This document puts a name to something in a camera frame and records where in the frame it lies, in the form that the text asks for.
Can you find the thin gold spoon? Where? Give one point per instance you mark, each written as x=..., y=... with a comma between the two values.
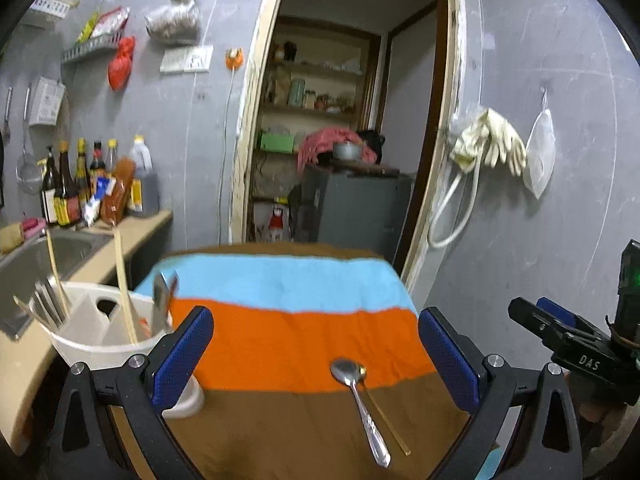
x=385, y=420

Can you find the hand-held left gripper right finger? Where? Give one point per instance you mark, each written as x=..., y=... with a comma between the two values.
x=447, y=360

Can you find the yellow sponge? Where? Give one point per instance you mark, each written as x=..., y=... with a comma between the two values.
x=11, y=239

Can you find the wooden shelf unit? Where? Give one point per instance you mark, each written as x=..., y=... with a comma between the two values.
x=320, y=67

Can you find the row of dark sauce bottles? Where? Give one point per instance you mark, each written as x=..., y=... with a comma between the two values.
x=67, y=195

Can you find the wooden door frame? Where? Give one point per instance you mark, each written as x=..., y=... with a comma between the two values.
x=250, y=110

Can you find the white wall box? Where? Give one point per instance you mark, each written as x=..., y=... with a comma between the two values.
x=46, y=102

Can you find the pink sponge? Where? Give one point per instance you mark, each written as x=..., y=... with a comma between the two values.
x=34, y=225

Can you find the green box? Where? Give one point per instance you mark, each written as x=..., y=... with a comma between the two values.
x=276, y=142

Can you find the orange wall plug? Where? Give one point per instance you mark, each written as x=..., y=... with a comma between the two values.
x=234, y=59

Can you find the red white doll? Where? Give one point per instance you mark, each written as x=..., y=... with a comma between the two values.
x=276, y=222

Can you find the black bag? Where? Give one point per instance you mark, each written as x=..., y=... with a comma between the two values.
x=374, y=142

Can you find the striped blue orange brown cloth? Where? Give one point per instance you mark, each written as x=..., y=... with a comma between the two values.
x=300, y=340

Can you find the large clear plastic jug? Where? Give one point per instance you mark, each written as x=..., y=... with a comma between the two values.
x=144, y=180

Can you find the silver fork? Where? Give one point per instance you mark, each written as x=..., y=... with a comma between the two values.
x=54, y=300

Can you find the white plastic basket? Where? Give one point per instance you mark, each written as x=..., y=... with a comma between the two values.
x=52, y=7

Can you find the wooden chopstick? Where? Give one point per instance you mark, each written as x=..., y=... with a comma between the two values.
x=125, y=290
x=56, y=275
x=30, y=312

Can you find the grey plastic bag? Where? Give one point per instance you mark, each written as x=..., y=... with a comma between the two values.
x=172, y=22

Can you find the cream rubber gloves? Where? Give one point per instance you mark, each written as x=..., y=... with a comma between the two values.
x=487, y=135

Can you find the white hanging bag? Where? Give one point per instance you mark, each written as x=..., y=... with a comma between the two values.
x=540, y=155

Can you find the white wall switch panel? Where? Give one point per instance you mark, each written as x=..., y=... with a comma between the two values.
x=187, y=59

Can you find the stainless steel sink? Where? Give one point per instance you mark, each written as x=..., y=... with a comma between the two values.
x=60, y=255

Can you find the red cloth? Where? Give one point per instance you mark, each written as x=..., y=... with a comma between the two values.
x=320, y=142

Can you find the white plastic utensil holder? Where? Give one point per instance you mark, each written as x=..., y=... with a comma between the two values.
x=85, y=350

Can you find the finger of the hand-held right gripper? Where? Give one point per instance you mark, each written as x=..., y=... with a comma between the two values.
x=560, y=312
x=530, y=322

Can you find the grey metal cabinet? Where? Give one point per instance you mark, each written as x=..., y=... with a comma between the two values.
x=360, y=210

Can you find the small metal pot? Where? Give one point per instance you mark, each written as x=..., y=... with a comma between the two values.
x=346, y=151

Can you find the large silver spoon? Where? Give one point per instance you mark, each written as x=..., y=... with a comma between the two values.
x=345, y=372

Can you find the teal canister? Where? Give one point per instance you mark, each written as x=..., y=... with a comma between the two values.
x=297, y=92

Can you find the metal strainer ladle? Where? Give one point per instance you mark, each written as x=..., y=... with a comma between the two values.
x=27, y=170

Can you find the red yellow packets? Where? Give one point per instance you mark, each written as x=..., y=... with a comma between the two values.
x=107, y=22

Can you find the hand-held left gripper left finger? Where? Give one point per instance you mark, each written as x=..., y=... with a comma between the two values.
x=180, y=355

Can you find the brown snack packet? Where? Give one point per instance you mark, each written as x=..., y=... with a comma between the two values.
x=119, y=192

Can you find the red plastic bag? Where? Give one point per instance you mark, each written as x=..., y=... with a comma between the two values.
x=121, y=67

